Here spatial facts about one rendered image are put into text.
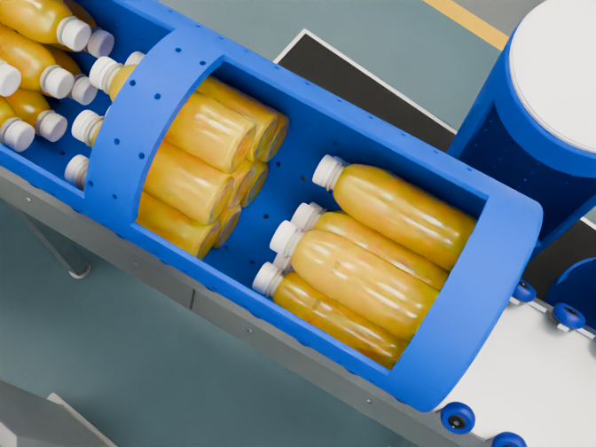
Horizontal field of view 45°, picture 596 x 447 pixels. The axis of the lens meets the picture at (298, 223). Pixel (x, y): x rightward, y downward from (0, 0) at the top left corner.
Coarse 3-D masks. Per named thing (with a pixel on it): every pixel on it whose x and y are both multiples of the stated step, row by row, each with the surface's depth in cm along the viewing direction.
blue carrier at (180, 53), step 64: (128, 0) 84; (192, 64) 80; (256, 64) 83; (128, 128) 78; (320, 128) 97; (384, 128) 82; (64, 192) 85; (128, 192) 80; (320, 192) 102; (448, 192) 94; (512, 192) 80; (192, 256) 82; (256, 256) 100; (512, 256) 73; (448, 320) 72; (384, 384) 80; (448, 384) 75
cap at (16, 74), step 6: (0, 66) 90; (6, 66) 90; (0, 72) 89; (6, 72) 89; (12, 72) 90; (18, 72) 91; (0, 78) 89; (6, 78) 89; (12, 78) 91; (18, 78) 92; (0, 84) 89; (6, 84) 90; (12, 84) 91; (18, 84) 92; (0, 90) 90; (6, 90) 91; (12, 90) 92; (6, 96) 91
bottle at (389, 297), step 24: (288, 240) 84; (312, 240) 82; (336, 240) 82; (312, 264) 81; (336, 264) 81; (360, 264) 81; (384, 264) 82; (336, 288) 81; (360, 288) 80; (384, 288) 80; (408, 288) 80; (432, 288) 82; (360, 312) 82; (384, 312) 80; (408, 312) 79; (408, 336) 80
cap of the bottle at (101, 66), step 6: (102, 60) 85; (108, 60) 86; (96, 66) 85; (102, 66) 85; (108, 66) 85; (90, 72) 85; (96, 72) 85; (102, 72) 85; (90, 78) 86; (96, 78) 85; (102, 78) 85; (96, 84) 86
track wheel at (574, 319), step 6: (558, 306) 99; (564, 306) 100; (570, 306) 101; (558, 312) 98; (564, 312) 98; (570, 312) 98; (576, 312) 99; (558, 318) 98; (564, 318) 97; (570, 318) 97; (576, 318) 97; (582, 318) 98; (564, 324) 98; (570, 324) 97; (576, 324) 97; (582, 324) 98
